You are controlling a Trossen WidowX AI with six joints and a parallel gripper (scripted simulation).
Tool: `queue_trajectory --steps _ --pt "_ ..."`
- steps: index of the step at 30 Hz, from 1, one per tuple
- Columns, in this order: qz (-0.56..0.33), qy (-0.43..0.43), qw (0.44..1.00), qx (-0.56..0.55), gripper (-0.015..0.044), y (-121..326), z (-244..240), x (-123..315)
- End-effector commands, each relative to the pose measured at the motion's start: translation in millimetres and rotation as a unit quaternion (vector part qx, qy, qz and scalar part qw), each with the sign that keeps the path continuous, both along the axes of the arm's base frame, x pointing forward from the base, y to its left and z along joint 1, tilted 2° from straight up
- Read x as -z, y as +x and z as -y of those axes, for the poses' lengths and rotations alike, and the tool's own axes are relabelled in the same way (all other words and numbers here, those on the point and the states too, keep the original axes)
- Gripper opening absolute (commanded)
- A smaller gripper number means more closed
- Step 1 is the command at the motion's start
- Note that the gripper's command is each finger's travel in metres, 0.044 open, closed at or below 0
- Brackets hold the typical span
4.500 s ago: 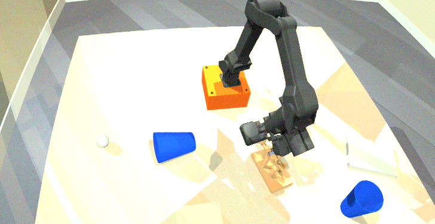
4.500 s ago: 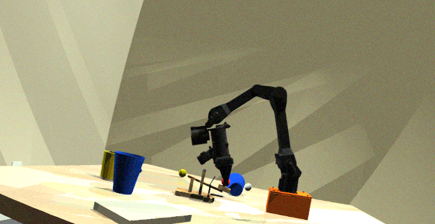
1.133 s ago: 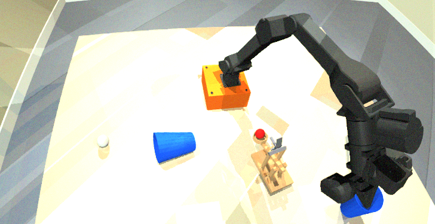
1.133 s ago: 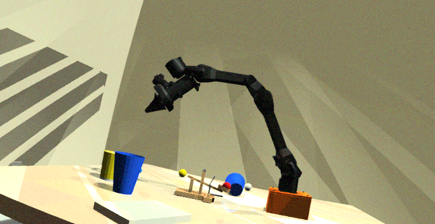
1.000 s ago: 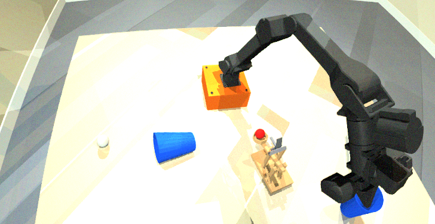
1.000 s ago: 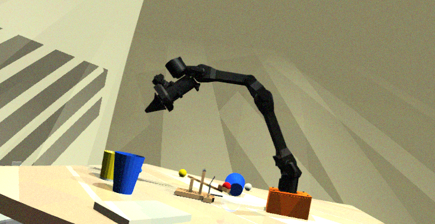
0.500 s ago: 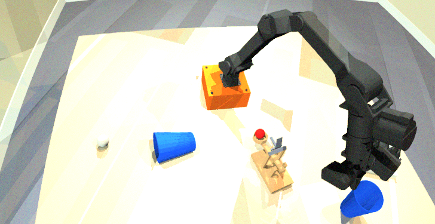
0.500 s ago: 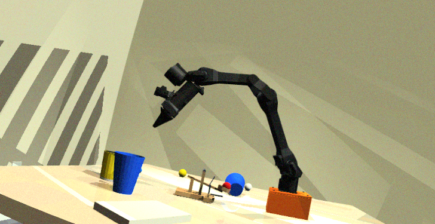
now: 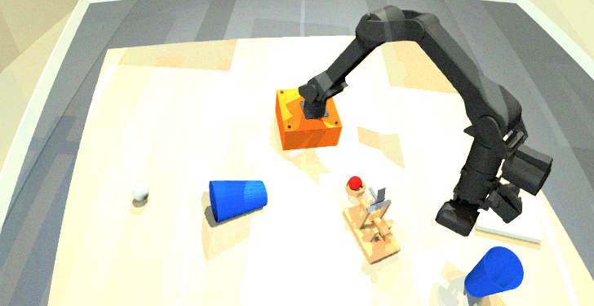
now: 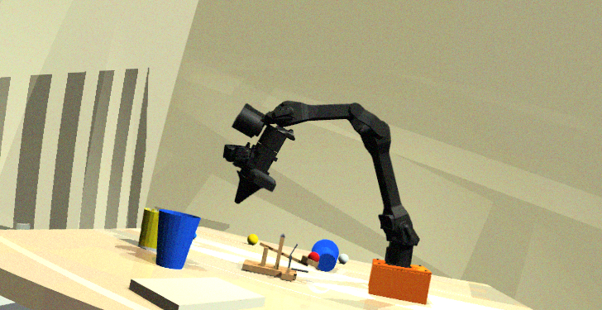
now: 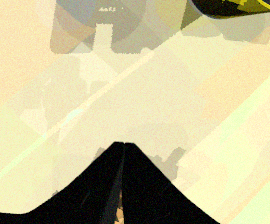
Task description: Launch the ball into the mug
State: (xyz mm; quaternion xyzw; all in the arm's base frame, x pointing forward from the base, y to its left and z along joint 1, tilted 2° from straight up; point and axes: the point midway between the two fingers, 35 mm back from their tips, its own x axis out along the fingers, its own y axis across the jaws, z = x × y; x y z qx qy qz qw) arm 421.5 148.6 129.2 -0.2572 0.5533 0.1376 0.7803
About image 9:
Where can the blue plastic cup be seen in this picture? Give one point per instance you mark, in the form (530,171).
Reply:
(231,198)
(497,271)

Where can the white ball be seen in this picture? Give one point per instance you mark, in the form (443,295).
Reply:
(140,192)

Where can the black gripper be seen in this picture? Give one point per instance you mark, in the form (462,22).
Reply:
(460,213)

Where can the red ball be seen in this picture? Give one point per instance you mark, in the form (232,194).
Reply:
(355,182)

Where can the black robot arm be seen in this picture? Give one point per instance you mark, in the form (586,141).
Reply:
(490,108)

